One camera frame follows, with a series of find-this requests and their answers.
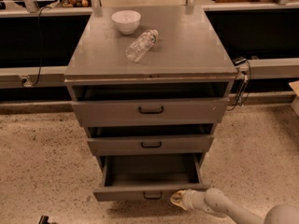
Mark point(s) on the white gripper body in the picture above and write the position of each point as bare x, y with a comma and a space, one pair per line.
188, 199

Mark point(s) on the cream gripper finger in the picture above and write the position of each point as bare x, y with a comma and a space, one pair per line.
181, 205
178, 195

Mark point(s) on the grey bottom drawer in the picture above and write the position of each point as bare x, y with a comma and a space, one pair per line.
149, 177

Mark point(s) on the grey drawer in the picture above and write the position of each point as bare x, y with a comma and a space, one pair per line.
149, 112
139, 145
149, 177

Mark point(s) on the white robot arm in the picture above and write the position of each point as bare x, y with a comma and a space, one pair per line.
216, 203

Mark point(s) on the grey middle drawer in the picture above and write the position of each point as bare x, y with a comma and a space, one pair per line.
139, 145

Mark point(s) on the grey top drawer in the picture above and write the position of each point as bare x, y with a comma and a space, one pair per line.
149, 112

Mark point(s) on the grey drawer cabinet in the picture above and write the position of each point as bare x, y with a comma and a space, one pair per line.
187, 61

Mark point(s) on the black power adapter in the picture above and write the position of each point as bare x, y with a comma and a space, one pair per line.
239, 60

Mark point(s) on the clear plastic water bottle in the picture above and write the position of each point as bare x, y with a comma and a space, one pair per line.
139, 48

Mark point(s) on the cream box at right edge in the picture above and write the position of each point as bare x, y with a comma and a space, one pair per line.
295, 103

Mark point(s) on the white ceramic bowl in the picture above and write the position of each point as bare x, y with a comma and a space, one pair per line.
126, 21

